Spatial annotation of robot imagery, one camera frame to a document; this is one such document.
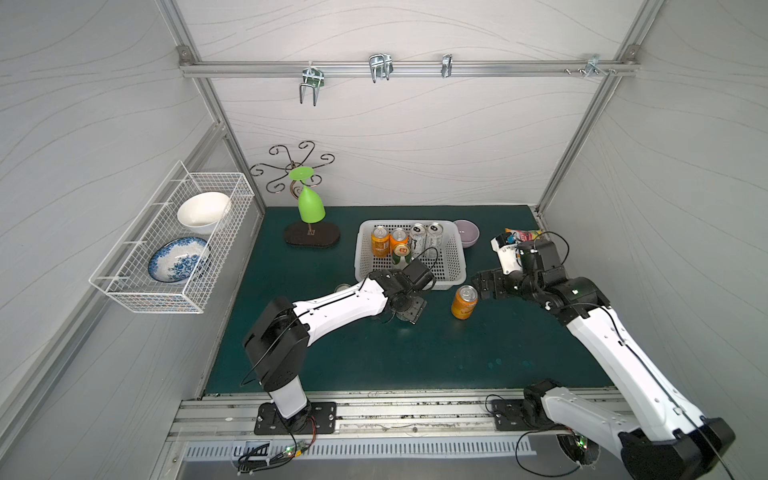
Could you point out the black metal cup stand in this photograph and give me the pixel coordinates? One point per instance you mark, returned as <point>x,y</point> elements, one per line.
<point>299,234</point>

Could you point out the green plastic wine glass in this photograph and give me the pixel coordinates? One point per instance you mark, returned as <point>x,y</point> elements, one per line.
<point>310,205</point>

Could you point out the metal hook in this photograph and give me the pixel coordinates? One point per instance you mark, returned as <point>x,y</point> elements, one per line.
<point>381,67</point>
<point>312,80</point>
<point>446,66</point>
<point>592,68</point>

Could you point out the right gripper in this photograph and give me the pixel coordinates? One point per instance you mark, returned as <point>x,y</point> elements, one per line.
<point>496,284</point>

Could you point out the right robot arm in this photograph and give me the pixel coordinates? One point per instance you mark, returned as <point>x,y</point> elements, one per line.
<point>665,436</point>

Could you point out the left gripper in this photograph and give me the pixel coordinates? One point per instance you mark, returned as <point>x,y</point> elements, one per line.
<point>411,305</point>

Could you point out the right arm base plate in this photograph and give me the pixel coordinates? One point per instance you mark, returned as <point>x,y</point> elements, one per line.
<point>515,415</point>

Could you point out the green gold-top can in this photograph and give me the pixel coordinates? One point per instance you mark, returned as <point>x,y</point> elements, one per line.
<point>401,255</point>

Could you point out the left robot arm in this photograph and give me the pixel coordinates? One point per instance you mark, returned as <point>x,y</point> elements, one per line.
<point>277,343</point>

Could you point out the blue patterned plate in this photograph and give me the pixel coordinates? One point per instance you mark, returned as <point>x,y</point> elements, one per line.
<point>178,260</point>

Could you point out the aluminium front rail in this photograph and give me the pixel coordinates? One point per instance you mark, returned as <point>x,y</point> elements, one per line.
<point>359,414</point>

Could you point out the white can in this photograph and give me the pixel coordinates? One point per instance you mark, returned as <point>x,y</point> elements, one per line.
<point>418,237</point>
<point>434,234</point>

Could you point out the Fox's candy bag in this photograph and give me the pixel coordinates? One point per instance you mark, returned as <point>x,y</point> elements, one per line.
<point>522,234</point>

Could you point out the metal hook far right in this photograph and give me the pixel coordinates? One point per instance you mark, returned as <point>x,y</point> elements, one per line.
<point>592,68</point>

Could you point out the orange yellow drink can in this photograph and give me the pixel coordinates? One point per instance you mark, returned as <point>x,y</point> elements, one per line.
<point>464,302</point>

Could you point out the metal hook far left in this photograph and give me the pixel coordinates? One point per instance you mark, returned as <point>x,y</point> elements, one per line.
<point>312,80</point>

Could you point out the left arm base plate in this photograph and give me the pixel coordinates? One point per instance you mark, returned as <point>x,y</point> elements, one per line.
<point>316,417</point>

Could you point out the white wire wall basket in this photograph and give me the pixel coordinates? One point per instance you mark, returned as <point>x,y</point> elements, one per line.
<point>123,275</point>

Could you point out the aluminium rail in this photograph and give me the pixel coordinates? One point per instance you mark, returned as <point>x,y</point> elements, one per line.
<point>359,414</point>
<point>402,69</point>

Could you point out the white bowl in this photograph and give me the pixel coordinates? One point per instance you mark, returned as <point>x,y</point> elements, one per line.
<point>201,213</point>

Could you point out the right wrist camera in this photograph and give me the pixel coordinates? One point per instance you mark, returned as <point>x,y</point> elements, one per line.
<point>505,247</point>

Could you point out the aluminium top rail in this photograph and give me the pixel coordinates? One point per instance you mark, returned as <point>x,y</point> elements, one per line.
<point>402,69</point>

